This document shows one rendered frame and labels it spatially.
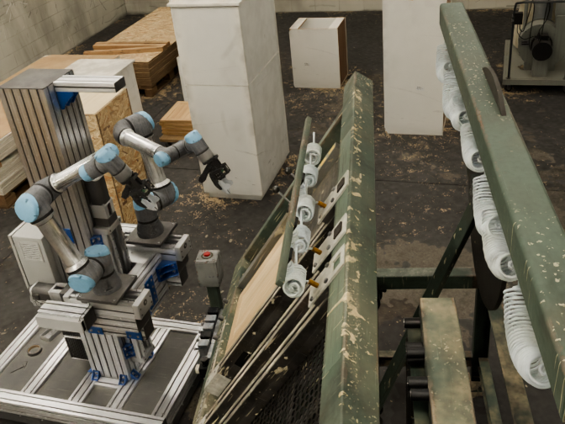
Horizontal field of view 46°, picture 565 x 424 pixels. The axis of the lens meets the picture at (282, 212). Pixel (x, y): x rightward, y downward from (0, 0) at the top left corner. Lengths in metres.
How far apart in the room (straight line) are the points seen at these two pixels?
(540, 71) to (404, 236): 3.22
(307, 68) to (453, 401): 6.82
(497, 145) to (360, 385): 0.72
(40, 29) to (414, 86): 5.94
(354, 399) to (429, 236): 3.93
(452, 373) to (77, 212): 2.24
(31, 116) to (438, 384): 2.28
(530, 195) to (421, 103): 5.24
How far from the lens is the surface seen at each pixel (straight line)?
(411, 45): 6.63
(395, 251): 5.22
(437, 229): 5.47
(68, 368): 4.39
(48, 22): 10.85
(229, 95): 5.58
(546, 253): 1.44
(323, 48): 8.08
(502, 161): 1.77
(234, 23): 5.35
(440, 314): 1.88
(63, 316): 3.54
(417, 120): 6.91
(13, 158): 6.79
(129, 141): 3.51
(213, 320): 3.54
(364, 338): 1.67
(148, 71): 8.56
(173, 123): 7.10
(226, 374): 2.88
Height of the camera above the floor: 3.02
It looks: 32 degrees down
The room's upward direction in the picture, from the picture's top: 7 degrees counter-clockwise
